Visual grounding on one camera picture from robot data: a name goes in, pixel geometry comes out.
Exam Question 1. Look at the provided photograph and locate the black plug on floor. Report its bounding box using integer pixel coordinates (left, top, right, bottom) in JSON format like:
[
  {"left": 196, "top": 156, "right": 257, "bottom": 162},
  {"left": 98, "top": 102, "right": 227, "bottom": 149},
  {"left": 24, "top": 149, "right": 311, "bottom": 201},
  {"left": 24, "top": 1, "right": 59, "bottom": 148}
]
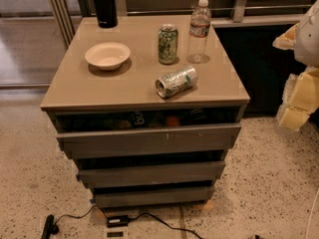
[{"left": 41, "top": 214, "right": 60, "bottom": 239}]

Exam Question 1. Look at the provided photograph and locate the black power adapter brick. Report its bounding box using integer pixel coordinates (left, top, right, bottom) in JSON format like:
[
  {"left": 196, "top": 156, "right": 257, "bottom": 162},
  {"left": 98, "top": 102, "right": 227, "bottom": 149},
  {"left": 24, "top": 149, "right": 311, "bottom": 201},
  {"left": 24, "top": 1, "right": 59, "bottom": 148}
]
[{"left": 107, "top": 215, "right": 129, "bottom": 228}]

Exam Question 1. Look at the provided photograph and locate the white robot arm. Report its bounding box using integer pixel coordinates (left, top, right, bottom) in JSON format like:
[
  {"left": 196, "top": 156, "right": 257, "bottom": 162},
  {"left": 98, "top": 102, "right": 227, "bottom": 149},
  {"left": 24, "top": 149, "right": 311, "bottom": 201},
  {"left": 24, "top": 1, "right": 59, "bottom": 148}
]
[{"left": 272, "top": 0, "right": 319, "bottom": 134}]

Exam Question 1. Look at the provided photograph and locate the green chip bag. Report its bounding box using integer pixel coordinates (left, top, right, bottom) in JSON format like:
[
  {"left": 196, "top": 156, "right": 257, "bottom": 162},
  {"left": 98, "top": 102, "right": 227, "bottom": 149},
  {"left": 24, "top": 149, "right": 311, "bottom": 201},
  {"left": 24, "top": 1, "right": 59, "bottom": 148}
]
[{"left": 113, "top": 111, "right": 164, "bottom": 129}]

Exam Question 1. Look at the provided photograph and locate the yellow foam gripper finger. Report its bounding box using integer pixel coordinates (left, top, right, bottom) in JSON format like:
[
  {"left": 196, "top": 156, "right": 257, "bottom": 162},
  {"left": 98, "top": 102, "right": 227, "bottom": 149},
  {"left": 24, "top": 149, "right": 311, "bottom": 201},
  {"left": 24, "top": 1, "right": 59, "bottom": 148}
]
[
  {"left": 272, "top": 24, "right": 299, "bottom": 50},
  {"left": 278, "top": 67, "right": 319, "bottom": 131}
]

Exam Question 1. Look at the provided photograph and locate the upright green soda can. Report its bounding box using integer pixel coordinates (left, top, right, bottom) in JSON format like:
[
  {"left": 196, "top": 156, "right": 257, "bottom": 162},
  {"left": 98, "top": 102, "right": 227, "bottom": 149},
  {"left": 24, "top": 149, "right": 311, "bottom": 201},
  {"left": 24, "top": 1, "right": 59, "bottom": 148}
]
[{"left": 158, "top": 24, "right": 178, "bottom": 65}]

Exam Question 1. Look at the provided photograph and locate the clear plastic water bottle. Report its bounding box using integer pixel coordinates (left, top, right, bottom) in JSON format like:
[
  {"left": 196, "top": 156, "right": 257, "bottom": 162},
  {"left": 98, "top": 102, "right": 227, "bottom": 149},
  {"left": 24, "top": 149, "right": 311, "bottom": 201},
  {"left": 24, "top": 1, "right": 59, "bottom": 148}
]
[{"left": 186, "top": 0, "right": 211, "bottom": 64}]

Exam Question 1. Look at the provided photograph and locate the metal window frame rail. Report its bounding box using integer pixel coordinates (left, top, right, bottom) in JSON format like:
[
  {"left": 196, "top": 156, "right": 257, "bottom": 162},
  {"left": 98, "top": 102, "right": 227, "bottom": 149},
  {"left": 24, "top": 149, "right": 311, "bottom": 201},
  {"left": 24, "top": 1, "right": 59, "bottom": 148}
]
[{"left": 43, "top": 0, "right": 319, "bottom": 48}]

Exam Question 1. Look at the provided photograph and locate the grey drawer cabinet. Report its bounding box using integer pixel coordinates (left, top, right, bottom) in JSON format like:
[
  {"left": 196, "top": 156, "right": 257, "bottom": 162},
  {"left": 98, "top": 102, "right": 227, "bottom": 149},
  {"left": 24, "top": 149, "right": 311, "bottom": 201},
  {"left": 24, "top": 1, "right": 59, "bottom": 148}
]
[{"left": 41, "top": 16, "right": 249, "bottom": 198}]

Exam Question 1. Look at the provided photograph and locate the white cable at right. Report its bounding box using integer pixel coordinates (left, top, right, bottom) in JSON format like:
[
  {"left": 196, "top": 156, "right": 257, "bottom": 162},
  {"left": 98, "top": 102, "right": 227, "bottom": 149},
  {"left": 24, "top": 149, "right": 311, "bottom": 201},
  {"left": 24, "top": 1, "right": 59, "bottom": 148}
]
[{"left": 304, "top": 187, "right": 319, "bottom": 239}]

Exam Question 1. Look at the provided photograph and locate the grey bottom drawer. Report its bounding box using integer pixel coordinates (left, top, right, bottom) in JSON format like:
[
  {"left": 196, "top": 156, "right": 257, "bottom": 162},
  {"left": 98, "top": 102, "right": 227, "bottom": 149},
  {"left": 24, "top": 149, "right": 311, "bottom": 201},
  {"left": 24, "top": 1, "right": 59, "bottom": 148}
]
[{"left": 94, "top": 181, "right": 213, "bottom": 208}]

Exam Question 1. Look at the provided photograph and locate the grey middle drawer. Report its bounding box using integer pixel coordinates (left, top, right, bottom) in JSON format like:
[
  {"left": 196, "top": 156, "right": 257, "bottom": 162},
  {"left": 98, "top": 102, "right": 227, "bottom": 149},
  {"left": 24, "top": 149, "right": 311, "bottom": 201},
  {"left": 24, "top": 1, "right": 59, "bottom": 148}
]
[{"left": 78, "top": 150, "right": 225, "bottom": 188}]

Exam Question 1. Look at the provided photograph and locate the black insulated water bottle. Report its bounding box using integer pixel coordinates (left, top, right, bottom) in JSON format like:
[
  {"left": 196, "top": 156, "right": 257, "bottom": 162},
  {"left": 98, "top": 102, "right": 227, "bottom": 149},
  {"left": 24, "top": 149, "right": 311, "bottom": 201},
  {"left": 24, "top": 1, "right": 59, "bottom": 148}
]
[{"left": 94, "top": 0, "right": 118, "bottom": 28}]

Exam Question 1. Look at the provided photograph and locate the black power cable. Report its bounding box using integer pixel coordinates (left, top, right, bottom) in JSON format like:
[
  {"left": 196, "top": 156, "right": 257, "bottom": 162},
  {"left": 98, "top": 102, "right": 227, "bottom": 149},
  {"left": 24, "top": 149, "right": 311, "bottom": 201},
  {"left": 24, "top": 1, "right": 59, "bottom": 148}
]
[{"left": 53, "top": 204, "right": 204, "bottom": 239}]

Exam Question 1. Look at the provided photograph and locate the orange fruit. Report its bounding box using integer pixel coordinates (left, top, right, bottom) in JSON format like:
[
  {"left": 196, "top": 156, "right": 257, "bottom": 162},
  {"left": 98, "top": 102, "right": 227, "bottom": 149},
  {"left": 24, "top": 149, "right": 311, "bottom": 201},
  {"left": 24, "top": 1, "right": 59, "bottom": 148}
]
[{"left": 165, "top": 116, "right": 180, "bottom": 126}]

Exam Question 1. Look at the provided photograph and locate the lying green soda can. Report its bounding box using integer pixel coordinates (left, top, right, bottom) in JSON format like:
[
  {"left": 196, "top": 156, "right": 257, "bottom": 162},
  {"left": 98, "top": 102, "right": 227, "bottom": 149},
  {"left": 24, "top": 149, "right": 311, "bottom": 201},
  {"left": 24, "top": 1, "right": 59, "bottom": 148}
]
[{"left": 156, "top": 65, "right": 198, "bottom": 99}]

